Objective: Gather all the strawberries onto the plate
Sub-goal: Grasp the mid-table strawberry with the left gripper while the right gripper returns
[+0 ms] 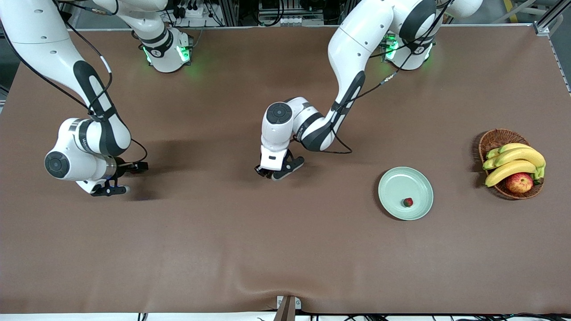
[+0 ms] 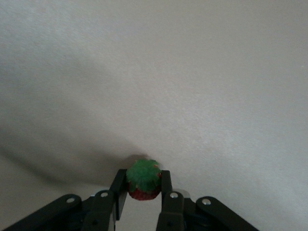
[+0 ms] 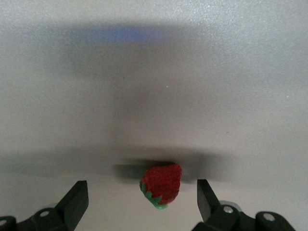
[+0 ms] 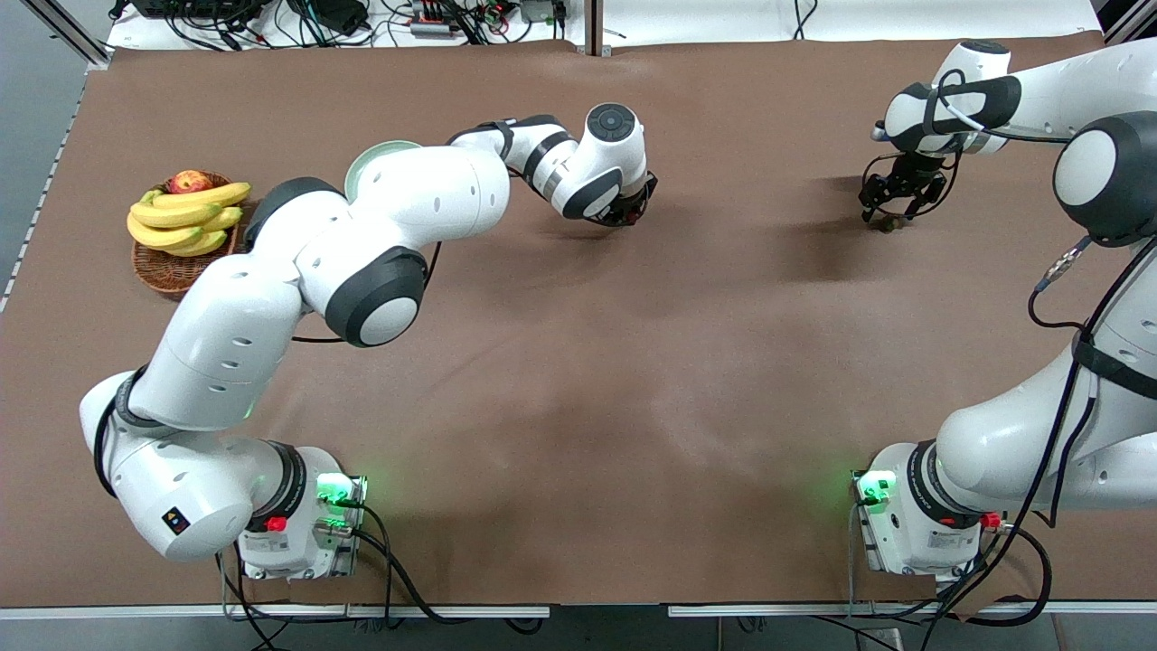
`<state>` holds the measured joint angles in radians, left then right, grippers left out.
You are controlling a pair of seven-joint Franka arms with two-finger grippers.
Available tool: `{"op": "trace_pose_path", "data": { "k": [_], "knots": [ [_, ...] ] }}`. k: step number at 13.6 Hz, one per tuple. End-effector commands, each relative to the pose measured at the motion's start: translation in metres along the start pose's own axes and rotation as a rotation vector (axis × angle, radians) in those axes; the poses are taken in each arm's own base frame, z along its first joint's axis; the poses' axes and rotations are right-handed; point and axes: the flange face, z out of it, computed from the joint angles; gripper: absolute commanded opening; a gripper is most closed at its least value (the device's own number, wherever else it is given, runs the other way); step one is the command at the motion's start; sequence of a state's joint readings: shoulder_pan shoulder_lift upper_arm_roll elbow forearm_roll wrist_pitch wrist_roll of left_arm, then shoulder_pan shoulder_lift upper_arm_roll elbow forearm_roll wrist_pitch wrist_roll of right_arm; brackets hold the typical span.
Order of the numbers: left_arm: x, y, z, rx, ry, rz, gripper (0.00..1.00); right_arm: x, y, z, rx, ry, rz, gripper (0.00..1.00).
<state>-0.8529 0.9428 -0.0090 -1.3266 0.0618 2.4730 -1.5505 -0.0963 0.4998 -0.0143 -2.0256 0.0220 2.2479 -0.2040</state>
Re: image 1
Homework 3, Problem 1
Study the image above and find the pale green round plate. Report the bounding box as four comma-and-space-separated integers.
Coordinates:
378, 166, 434, 221

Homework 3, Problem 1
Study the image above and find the brown table mat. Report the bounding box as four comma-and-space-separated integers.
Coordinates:
0, 25, 571, 315

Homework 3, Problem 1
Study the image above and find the white connector strip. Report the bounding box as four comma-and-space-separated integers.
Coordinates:
280, 16, 324, 27

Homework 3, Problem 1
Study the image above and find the white power strip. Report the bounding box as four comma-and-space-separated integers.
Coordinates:
176, 4, 204, 19

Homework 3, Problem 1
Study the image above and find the brown wicker basket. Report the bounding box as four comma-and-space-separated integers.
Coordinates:
478, 128, 545, 200

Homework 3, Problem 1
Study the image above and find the thick yellow banana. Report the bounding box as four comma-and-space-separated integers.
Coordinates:
485, 160, 538, 188

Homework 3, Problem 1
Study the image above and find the small yellow green banana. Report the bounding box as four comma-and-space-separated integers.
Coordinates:
485, 143, 533, 160

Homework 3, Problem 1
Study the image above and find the red yellow apple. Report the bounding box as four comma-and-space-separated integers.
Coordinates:
505, 172, 534, 194

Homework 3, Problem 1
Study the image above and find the yellow banana bunch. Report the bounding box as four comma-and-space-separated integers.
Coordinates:
482, 148, 546, 181

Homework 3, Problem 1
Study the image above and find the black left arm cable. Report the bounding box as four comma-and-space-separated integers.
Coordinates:
319, 0, 451, 155

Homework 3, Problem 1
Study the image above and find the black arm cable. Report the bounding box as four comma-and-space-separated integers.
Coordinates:
0, 0, 149, 163
319, 0, 451, 155

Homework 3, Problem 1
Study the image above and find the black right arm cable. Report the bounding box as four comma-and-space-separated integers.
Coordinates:
0, 0, 149, 163

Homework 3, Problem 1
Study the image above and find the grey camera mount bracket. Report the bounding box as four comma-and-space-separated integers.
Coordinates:
273, 296, 302, 321

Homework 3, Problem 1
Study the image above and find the aluminium frame post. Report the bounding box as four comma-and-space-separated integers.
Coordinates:
219, 0, 240, 27

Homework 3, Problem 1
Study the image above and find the aluminium frame profile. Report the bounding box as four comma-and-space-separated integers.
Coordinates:
533, 0, 571, 94

